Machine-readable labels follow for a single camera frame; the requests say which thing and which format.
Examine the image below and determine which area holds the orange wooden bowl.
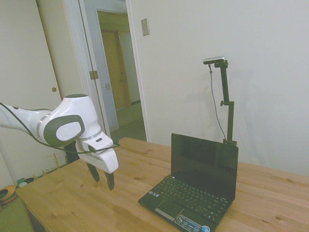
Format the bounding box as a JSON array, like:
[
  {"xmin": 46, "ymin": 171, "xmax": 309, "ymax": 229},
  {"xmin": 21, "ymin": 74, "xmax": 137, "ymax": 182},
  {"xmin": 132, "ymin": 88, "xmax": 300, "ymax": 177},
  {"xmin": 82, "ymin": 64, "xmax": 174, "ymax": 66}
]
[{"xmin": 0, "ymin": 184, "xmax": 18, "ymax": 205}]

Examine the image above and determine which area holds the wooden hallway door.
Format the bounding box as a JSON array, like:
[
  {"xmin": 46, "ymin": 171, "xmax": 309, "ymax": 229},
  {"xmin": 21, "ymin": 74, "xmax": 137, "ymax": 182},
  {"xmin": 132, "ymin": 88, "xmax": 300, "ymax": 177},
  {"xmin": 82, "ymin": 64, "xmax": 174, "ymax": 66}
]
[{"xmin": 100, "ymin": 29, "xmax": 132, "ymax": 110}]

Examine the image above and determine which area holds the black Asus laptop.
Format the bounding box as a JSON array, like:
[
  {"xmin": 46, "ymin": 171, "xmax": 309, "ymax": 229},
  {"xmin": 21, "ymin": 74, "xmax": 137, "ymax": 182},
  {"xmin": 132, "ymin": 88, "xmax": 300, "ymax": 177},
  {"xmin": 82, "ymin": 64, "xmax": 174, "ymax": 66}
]
[{"xmin": 138, "ymin": 132, "xmax": 239, "ymax": 232}]

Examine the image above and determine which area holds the beige wall switch plate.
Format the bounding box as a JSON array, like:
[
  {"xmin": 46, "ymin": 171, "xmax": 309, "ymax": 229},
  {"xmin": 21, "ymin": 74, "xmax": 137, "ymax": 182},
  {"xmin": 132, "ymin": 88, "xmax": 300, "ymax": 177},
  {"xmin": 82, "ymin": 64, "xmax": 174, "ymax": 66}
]
[{"xmin": 140, "ymin": 18, "xmax": 150, "ymax": 37}]

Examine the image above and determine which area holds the silver camera on stand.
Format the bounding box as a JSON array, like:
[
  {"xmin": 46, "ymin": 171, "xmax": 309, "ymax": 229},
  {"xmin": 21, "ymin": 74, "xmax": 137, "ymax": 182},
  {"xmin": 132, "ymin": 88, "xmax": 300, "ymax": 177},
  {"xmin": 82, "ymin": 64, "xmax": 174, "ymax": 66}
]
[{"xmin": 203, "ymin": 56, "xmax": 227, "ymax": 66}]

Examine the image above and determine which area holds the black camera stand pole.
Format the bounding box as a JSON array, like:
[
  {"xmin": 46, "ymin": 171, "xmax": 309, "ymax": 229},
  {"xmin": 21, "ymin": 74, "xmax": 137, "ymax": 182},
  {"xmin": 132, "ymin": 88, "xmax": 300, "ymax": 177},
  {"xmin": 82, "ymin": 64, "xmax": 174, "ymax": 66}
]
[{"xmin": 213, "ymin": 60, "xmax": 239, "ymax": 147}]

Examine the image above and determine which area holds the white open door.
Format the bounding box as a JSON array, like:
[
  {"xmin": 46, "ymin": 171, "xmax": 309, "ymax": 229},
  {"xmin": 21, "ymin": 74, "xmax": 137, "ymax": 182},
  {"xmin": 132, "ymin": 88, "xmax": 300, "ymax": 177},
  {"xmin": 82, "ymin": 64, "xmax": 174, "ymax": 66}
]
[{"xmin": 78, "ymin": 0, "xmax": 119, "ymax": 133}]

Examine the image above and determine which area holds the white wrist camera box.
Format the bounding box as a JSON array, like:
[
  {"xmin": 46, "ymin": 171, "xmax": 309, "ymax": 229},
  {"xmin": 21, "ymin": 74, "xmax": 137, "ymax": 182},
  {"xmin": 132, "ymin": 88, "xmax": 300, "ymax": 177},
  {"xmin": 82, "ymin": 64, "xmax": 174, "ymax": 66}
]
[{"xmin": 77, "ymin": 150, "xmax": 104, "ymax": 169}]

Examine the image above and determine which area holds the white closet door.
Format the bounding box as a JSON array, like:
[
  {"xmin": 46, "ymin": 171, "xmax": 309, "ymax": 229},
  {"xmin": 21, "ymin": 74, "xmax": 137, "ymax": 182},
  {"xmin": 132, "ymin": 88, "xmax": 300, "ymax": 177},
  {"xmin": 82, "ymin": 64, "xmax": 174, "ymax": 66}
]
[{"xmin": 35, "ymin": 0, "xmax": 85, "ymax": 102}]

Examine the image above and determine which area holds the grey camera cable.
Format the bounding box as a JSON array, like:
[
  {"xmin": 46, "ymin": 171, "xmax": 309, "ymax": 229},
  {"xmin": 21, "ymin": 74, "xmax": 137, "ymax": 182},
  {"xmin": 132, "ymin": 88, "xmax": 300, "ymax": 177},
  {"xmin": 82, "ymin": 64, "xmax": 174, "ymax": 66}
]
[{"xmin": 208, "ymin": 64, "xmax": 229, "ymax": 141}]

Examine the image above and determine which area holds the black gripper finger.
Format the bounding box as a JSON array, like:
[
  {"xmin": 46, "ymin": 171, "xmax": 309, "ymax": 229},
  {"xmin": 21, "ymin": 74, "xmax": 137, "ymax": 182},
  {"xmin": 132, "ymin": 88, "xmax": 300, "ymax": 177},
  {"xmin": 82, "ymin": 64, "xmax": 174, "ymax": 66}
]
[
  {"xmin": 86, "ymin": 162, "xmax": 101, "ymax": 184},
  {"xmin": 104, "ymin": 170, "xmax": 116, "ymax": 191}
]

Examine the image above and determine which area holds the wooden rack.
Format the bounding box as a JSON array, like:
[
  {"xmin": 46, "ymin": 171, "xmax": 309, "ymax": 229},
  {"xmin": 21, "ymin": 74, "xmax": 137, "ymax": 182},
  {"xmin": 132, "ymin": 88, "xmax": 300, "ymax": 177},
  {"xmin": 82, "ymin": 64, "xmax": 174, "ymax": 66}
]
[{"xmin": 33, "ymin": 152, "xmax": 69, "ymax": 181}]

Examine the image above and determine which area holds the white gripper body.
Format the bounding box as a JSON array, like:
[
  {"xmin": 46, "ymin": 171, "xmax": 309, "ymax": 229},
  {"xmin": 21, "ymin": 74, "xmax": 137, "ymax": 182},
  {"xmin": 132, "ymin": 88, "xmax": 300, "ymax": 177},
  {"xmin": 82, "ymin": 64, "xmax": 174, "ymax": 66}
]
[{"xmin": 81, "ymin": 144, "xmax": 119, "ymax": 174}]

